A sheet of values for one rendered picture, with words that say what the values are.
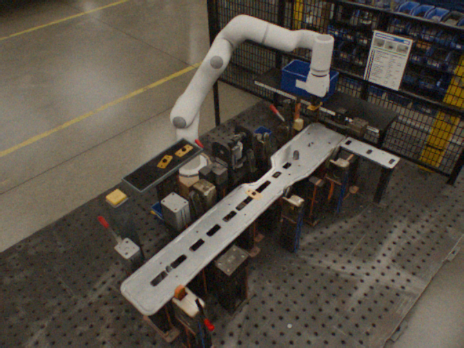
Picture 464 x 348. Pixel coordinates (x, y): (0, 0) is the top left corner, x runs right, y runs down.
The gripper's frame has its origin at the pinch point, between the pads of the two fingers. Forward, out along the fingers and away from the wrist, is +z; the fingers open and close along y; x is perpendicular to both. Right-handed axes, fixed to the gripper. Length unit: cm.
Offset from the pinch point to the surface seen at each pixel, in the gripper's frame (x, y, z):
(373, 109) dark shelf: 48, 12, 25
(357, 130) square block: 23.5, 14.6, 23.9
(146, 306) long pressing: -115, 5, 27
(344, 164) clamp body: -6.8, 23.4, 22.9
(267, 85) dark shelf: 33, -53, 25
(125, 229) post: -98, -31, 28
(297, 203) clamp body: -42, 21, 23
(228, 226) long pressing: -69, 3, 27
